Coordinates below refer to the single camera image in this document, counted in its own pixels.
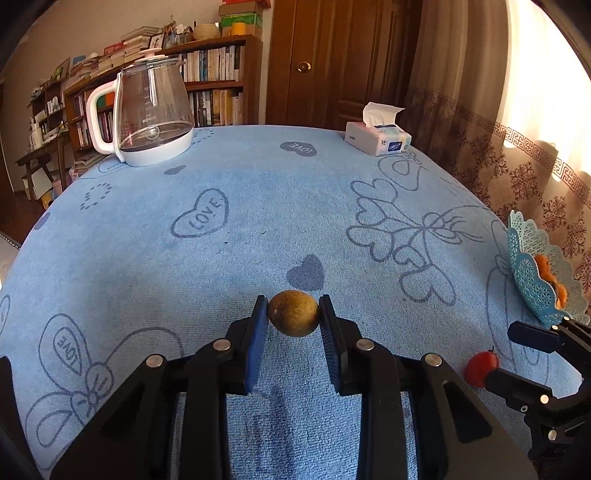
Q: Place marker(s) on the white tissue pack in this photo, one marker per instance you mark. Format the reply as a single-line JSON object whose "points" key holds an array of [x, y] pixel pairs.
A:
{"points": [[369, 138]]}

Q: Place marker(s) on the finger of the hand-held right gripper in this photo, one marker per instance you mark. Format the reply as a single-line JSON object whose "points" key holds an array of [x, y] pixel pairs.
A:
{"points": [[531, 336], [512, 387]]}

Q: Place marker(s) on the woven round bowl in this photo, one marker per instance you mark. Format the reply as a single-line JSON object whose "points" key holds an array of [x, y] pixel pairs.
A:
{"points": [[205, 32]]}

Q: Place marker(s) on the tan round fruit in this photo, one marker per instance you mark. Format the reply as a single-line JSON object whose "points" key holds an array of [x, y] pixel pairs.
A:
{"points": [[293, 314]]}

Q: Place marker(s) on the brown patterned curtain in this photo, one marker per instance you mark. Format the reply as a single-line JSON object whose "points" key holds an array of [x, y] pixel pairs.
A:
{"points": [[461, 138]]}

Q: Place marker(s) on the dark wooden side shelf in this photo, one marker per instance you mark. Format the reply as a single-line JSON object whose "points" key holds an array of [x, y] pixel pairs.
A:
{"points": [[34, 160]]}

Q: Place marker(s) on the light blue lattice basket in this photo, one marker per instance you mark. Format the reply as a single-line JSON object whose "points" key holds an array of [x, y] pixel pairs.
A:
{"points": [[531, 277]]}

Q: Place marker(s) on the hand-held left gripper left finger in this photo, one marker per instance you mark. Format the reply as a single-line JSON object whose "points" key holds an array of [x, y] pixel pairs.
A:
{"points": [[256, 355]]}

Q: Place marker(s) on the brass door knob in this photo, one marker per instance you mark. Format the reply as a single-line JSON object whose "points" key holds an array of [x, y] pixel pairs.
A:
{"points": [[304, 67]]}

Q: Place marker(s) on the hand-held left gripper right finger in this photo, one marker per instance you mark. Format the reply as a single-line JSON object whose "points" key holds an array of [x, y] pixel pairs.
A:
{"points": [[333, 355]]}

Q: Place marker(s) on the red tomato with stem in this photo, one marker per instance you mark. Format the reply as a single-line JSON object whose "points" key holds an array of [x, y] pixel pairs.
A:
{"points": [[478, 369]]}

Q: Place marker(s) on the wooden bookshelf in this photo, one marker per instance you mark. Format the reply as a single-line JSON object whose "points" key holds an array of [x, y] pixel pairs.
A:
{"points": [[251, 83]]}

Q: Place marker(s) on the yellow cup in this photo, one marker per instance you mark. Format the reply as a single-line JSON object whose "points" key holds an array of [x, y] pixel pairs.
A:
{"points": [[238, 30]]}

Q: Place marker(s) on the brown wooden door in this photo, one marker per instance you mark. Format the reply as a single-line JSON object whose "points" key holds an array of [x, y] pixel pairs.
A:
{"points": [[351, 55]]}

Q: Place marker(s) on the green box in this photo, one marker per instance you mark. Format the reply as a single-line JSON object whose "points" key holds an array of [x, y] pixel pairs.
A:
{"points": [[240, 20]]}

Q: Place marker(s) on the rows of books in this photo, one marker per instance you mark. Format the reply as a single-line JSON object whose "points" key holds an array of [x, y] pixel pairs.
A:
{"points": [[212, 62]]}

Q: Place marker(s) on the grey upholstered seat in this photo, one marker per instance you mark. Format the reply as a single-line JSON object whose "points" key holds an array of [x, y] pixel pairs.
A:
{"points": [[7, 254]]}

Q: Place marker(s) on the large orange mandarin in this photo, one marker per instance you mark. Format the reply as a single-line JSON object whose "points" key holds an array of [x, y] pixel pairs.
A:
{"points": [[544, 267]]}

